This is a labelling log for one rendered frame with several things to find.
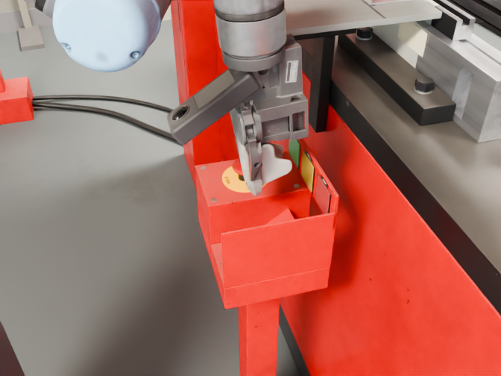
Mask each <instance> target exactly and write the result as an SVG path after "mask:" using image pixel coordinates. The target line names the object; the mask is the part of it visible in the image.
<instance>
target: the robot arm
mask: <svg viewBox="0 0 501 376"><path fill-rule="evenodd" d="M23 1H25V2H27V3H28V4H29V5H31V6H32V7H34V8H36V9H37V10H40V11H41V12H43V13H44V14H45V15H47V16H48V17H50V18H51V19H53V26H54V32H55V35H56V38H57V40H58V42H59V43H60V44H61V45H62V47H63V48H64V49H65V50H66V52H67V54H68V56H70V57H71V58H72V59H73V60H75V61H76V62H77V63H79V64H80V65H82V66H85V67H86V68H88V69H92V70H95V71H98V72H117V71H121V70H123V69H127V68H129V67H131V66H132V65H133V64H135V63H136V62H137V61H138V60H139V59H140V58H141V57H142V56H143V55H144V54H145V53H146V51H147V50H148V48H149V46H150V45H151V44H152V43H153V42H154V41H155V39H156V38H157V35H158V33H159V31H160V27H161V22H162V20H163V17H164V16H165V14H166V11H167V10H168V8H169V6H170V4H171V1H177V0H23ZM213 4H214V9H215V19H216V25H217V32H218V42H219V46H220V48H221V52H222V57H223V62H224V64H225V65H226V66H227V67H229V69H227V70H226V71H224V72H223V73H222V74H220V75H219V76H218V77H217V78H215V79H214V80H213V81H211V82H210V83H208V84H207V85H206V86H205V87H203V88H202V89H201V90H199V91H198V92H196V94H194V95H193V96H191V97H190V98H189V99H187V100H186V101H185V102H184V103H182V104H181V105H180V106H178V107H177V108H175V109H174V110H173V111H172V112H170V113H169V114H168V115H167V120H168V125H169V128H170V131H171V135H172V136H173V137H174V138H175V139H176V140H177V141H178V142H179V143H180V144H182V145H185V144H187V143H188V142H189V141H190V140H192V139H194V138H195V137H196V136H197V135H199V134H200V133H201V132H203V131H204V130H206V129H207V128H208V127H209V126H210V125H212V124H214V123H215V122H217V121H218V120H219V119H220V118H221V117H223V116H224V115H226V114H227V113H229V112H230V118H231V121H232V123H233V130H234V134H235V138H236V145H237V149H238V153H239V159H240V163H241V166H242V172H243V175H244V179H245V184H246V185H247V188H248V189H249V190H250V191H251V192H252V193H253V194H254V195H255V196H258V195H260V194H261V191H262V187H263V185H264V184H266V183H268V182H270V181H272V180H275V179H277V178H279V177H281V176H284V175H286V174H288V173H289V172H290V171H291V170H292V162H291V161H290V160H286V159H282V158H281V157H282V156H283V152H284V150H283V147H282V146H281V145H279V144H275V143H271V142H270V141H273V140H275V141H276V142H277V141H280V140H287V139H290V140H291V141H292V140H298V139H302V138H306V137H309V123H308V100H307V98H306V96H305V95H304V94H303V76H302V51H301V45H300V44H299V43H296V42H295V39H294V37H293V36H292V34H287V35H286V9H285V3H284V0H213ZM303 113H304V119H305V129H303Z"/></svg>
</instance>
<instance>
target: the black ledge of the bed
mask: <svg viewBox="0 0 501 376"><path fill-rule="evenodd" d="M295 42H296V43H299V44H300V45H301V51H302V70H303V71H304V72H305V73H306V75H307V76H308V77H309V79H310V80H311V77H312V58H313V48H314V38H313V39H307V40H295ZM329 103H330V104H331V106H332V107H333V108H334V110H335V111H336V112H337V114H338V115H339V116H340V117H341V118H342V119H343V121H344V122H345V123H346V124H347V126H348V127H349V128H350V130H351V131H352V132H353V133H354V134H355V135H356V137H357V138H358V139H359V141H360V142H361V143H362V144H363V146H364V147H365V148H366V149H367V150H368V152H369V153H370V154H371V156H372V157H373V158H374V159H375V161H376V162H378V164H379V165H380V166H381V168H382V169H383V170H384V172H385V173H386V174H387V176H389V177H390V179H391V180H392V181H393V182H394V184H395V185H396V186H397V188H398V189H399V190H400V191H401V193H402V194H403V195H404V196H405V197H406V199H407V200H408V201H409V203H410V204H411V205H412V206H413V208H414V209H415V210H416V211H417V212H418V214H419V215H420V216H421V217H422V219H423V220H424V221H425V223H427V224H428V226H429V227H430V228H431V230H432V231H433V232H434V234H435V235H436V236H437V237H438V238H439V239H440V241H441V242H442V243H443V244H444V246H445V247H446V248H447V250H448V251H449V252H450V253H451V255H453V257H454V258H455V259H456V261H457V262H458V263H459V265H460V266H461V267H462V268H463V270H465V271H466V273H467V274H468V275H469V277H470V278H471V279H472V281H473V282H474V283H475V284H476V285H477V286H478V288H479V289H480V290H481V291H482V293H483V294H484V295H485V297H486V298H487V299H488V300H489V301H490V303H491V304H492V305H493V306H494V308H495V309H496V310H497V312H498V313H499V314H500V315H501V139H498V140H491V141H486V142H477V141H475V139H474V138H472V137H471V136H470V135H469V134H468V133H467V132H466V131H464V130H463V129H462V128H461V127H460V126H459V125H457V124H456V123H455V122H454V121H453V120H452V121H449V122H441V123H436V124H431V125H423V126H420V125H419V124H418V123H416V121H415V120H414V119H413V118H412V117H411V116H410V115H409V114H408V113H407V112H406V111H405V110H404V109H403V108H402V107H401V106H400V105H399V104H398V103H397V102H396V101H395V100H394V99H393V98H392V97H391V96H390V95H389V94H388V93H387V92H386V91H385V90H384V89H383V88H382V87H381V86H380V85H379V84H378V83H377V82H376V81H375V80H374V79H373V78H372V77H371V76H370V75H369V74H368V73H367V72H366V71H365V70H364V69H363V68H362V67H361V66H360V65H359V64H358V63H357V62H356V61H355V60H354V59H353V58H352V57H351V56H350V55H349V54H348V53H347V52H346V51H345V50H344V49H343V48H342V47H341V46H340V45H339V44H338V36H335V47H334V55H333V69H332V77H331V84H330V98H329Z"/></svg>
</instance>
